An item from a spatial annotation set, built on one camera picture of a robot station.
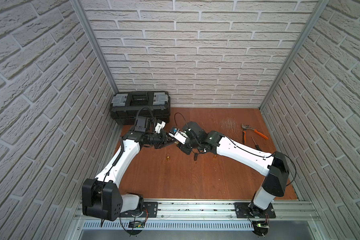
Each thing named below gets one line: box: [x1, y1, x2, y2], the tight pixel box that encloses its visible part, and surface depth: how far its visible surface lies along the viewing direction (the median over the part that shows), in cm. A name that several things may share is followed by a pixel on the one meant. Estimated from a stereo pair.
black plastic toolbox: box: [109, 91, 171, 126], surface depth 102 cm
